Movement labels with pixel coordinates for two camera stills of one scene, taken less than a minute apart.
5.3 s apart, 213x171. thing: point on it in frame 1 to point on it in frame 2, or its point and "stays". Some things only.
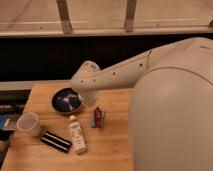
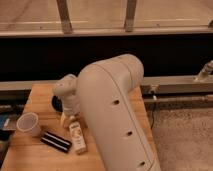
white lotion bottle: (77, 136) stays
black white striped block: (56, 141) stays
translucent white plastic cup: (28, 122) stays
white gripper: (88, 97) to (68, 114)
